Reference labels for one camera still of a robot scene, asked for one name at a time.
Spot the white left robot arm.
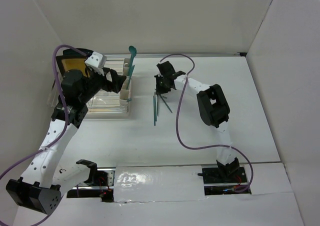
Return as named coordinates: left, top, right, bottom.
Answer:
left=6, top=68, right=127, bottom=216

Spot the teal square plate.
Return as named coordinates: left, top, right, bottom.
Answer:
left=62, top=48, right=93, bottom=57

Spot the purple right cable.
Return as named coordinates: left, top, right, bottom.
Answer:
left=159, top=53, right=254, bottom=193

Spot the white wire dish rack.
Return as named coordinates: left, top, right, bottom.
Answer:
left=58, top=56, right=131, bottom=119

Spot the purple cable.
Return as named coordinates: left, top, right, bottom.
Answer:
left=159, top=53, right=254, bottom=193
left=0, top=44, right=96, bottom=226

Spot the white near utensil caddy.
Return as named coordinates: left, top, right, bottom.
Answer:
left=119, top=80, right=132, bottom=106

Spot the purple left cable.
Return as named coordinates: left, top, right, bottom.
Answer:
left=0, top=44, right=96, bottom=226

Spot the teal plastic spoon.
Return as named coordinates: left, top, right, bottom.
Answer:
left=128, top=45, right=137, bottom=61
left=129, top=49, right=139, bottom=78

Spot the white foil cover board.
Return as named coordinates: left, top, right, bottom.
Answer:
left=113, top=165, right=205, bottom=203

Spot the white utensil caddy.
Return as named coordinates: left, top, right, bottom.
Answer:
left=119, top=80, right=132, bottom=106
left=122, top=58, right=130, bottom=78

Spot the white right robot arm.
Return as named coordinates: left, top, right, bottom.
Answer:
left=154, top=61, right=240, bottom=183

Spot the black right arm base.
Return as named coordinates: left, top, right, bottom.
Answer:
left=197, top=157, right=250, bottom=196

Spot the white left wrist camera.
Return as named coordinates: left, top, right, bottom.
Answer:
left=84, top=51, right=107, bottom=75

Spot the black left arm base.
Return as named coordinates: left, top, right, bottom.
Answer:
left=66, top=159, right=115, bottom=203

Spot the black yellow square plate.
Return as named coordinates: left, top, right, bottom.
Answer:
left=56, top=55, right=87, bottom=77

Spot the white far utensil caddy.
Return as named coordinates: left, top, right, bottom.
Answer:
left=122, top=58, right=130, bottom=78

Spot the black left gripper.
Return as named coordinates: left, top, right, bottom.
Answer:
left=79, top=67, right=127, bottom=104

